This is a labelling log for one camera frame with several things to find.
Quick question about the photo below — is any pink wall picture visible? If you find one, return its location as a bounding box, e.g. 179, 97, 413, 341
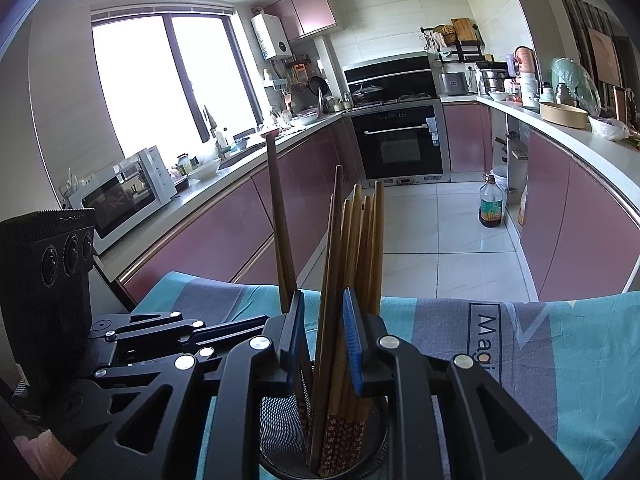
587, 26, 623, 88

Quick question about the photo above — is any kitchen window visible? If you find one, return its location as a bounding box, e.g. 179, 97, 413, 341
91, 7, 266, 161

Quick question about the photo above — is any pink base cabinet run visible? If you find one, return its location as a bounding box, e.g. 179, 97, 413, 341
442, 97, 640, 301
95, 115, 361, 301

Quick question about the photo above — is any cooking oil bottle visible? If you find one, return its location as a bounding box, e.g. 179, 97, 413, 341
478, 174, 502, 229

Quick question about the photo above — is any pink wall cabinet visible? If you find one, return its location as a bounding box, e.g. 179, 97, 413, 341
263, 0, 337, 43

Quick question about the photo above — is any white microwave oven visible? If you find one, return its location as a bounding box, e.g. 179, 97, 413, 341
62, 145, 178, 256

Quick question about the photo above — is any bunch of wooden chopsticks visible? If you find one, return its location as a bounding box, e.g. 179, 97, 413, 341
265, 134, 387, 478

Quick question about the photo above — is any black built-in oven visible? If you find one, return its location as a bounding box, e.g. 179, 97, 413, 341
350, 102, 451, 183

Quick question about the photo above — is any black wall rack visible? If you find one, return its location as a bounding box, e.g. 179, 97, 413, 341
420, 17, 486, 63

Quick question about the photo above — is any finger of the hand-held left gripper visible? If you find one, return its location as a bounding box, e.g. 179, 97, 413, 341
90, 311, 206, 342
95, 316, 267, 381

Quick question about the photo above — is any pink thermos jug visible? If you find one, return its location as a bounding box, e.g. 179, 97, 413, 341
514, 46, 538, 78

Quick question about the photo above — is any black range hood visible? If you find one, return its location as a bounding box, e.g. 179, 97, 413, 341
342, 52, 436, 101

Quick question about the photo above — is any black mesh cylinder holder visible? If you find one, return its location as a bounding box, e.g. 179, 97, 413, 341
257, 395, 391, 480

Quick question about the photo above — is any white bowl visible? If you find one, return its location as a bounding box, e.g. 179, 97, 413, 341
187, 158, 222, 182

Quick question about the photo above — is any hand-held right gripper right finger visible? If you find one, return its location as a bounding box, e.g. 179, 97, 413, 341
342, 287, 583, 480

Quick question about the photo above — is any black lidded wok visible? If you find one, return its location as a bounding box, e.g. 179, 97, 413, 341
350, 81, 385, 103

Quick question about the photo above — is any white plastic bag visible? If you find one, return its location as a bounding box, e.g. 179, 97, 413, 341
588, 116, 630, 142

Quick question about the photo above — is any white water heater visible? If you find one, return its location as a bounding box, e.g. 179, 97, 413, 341
250, 11, 293, 61

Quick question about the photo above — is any grey rice cooker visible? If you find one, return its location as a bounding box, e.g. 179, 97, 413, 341
438, 72, 471, 97

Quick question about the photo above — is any green plastic covered appliance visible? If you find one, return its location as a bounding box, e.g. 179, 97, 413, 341
551, 56, 598, 113

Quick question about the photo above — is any person's left forearm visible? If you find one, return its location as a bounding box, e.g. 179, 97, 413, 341
14, 431, 77, 472

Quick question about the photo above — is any round beige steamer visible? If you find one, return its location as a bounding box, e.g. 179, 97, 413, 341
539, 101, 590, 129

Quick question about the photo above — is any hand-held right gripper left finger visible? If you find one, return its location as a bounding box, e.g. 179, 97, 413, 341
62, 290, 313, 480

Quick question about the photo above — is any stainless steel pot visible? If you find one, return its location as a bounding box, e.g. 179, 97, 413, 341
477, 62, 508, 96

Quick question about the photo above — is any blue grey patterned tablecloth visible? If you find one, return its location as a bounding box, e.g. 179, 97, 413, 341
132, 271, 640, 480

